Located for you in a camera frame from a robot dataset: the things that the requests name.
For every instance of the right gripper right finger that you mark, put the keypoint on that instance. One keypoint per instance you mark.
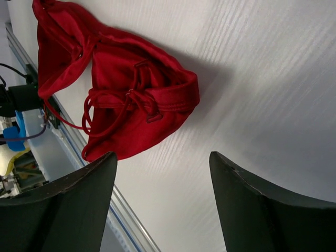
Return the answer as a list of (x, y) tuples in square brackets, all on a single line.
[(258, 215)]

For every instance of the aluminium front rail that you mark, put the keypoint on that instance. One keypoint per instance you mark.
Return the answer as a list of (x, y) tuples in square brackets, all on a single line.
[(58, 152)]

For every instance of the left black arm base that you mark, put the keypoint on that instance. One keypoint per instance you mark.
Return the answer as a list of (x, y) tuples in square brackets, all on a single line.
[(25, 97)]

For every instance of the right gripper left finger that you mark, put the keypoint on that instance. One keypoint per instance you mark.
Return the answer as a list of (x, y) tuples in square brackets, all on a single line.
[(67, 214)]

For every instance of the red bra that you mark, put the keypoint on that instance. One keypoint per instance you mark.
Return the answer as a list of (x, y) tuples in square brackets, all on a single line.
[(139, 95)]

